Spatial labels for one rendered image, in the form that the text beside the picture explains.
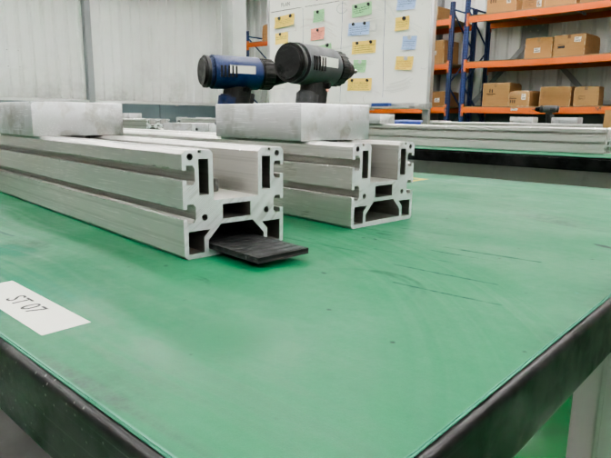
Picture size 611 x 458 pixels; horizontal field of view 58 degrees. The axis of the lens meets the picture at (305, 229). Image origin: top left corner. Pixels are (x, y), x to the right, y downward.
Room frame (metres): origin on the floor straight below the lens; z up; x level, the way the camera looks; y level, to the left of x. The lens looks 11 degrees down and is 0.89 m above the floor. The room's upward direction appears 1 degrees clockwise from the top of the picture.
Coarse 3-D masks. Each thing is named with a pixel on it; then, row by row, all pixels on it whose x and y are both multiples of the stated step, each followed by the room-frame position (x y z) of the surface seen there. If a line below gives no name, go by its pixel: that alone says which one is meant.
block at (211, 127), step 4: (164, 124) 1.23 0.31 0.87; (168, 124) 1.22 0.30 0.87; (172, 124) 1.21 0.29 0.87; (176, 124) 1.20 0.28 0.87; (180, 124) 1.19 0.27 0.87; (184, 124) 1.19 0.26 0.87; (188, 124) 1.18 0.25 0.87; (192, 124) 1.17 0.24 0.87; (196, 124) 1.18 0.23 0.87; (200, 124) 1.19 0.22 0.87; (204, 124) 1.19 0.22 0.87; (208, 124) 1.20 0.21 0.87; (212, 124) 1.21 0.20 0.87; (164, 128) 1.23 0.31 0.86; (168, 128) 1.22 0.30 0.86; (172, 128) 1.21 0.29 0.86; (176, 128) 1.20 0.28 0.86; (180, 128) 1.19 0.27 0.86; (184, 128) 1.19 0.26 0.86; (188, 128) 1.18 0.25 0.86; (192, 128) 1.17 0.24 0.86; (196, 128) 1.18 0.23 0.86; (200, 128) 1.19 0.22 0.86; (204, 128) 1.19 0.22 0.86; (208, 128) 1.20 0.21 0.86; (212, 128) 1.21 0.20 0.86; (212, 132) 1.24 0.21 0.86
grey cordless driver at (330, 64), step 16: (288, 48) 0.84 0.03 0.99; (304, 48) 0.85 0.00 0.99; (320, 48) 0.88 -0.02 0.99; (288, 64) 0.84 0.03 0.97; (304, 64) 0.83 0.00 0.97; (320, 64) 0.86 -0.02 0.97; (336, 64) 0.90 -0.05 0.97; (352, 64) 0.97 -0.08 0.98; (288, 80) 0.85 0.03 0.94; (304, 80) 0.85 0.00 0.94; (320, 80) 0.88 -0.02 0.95; (336, 80) 0.91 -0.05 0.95; (304, 96) 0.87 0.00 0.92; (320, 96) 0.88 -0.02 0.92
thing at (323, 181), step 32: (128, 128) 1.09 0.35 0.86; (288, 160) 0.63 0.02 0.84; (320, 160) 0.59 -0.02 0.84; (352, 160) 0.56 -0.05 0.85; (384, 160) 0.61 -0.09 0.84; (288, 192) 0.62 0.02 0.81; (320, 192) 0.59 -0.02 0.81; (352, 192) 0.56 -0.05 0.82; (384, 192) 0.60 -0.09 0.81; (352, 224) 0.55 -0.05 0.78
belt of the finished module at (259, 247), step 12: (228, 228) 0.50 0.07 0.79; (216, 240) 0.45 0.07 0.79; (228, 240) 0.45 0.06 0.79; (240, 240) 0.45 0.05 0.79; (252, 240) 0.45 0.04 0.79; (264, 240) 0.45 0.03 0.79; (276, 240) 0.45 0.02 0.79; (228, 252) 0.42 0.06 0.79; (240, 252) 0.41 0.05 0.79; (252, 252) 0.41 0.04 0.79; (264, 252) 0.41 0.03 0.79; (276, 252) 0.41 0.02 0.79; (288, 252) 0.41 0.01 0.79; (300, 252) 0.42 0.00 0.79
